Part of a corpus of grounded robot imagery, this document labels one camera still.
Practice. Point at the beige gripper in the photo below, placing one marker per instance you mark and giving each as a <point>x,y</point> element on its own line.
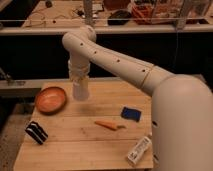
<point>77,79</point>

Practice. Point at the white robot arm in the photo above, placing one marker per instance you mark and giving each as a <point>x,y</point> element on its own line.
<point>181,105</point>

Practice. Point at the black white striped eraser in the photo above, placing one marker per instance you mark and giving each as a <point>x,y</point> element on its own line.
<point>35,131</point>

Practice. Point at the orange wooden bowl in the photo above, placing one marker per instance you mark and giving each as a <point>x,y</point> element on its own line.
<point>50,100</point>

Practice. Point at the orange carrot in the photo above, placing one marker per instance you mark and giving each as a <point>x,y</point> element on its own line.
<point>109,125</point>

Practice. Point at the blue sponge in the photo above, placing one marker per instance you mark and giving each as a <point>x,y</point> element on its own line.
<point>132,114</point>

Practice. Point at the metal clamp at left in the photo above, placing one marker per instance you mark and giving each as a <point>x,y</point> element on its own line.
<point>10,81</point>

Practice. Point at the black pouch on bench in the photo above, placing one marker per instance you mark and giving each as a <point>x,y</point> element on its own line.
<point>119,17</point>

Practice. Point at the orange basket on bench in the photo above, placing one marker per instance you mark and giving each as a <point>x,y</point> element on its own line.
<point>142,14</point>

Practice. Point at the grey metal post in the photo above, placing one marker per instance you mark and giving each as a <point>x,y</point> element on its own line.
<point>87,4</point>
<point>183,14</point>

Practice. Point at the grey metal post right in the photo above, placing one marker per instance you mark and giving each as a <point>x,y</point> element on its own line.
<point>183,14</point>

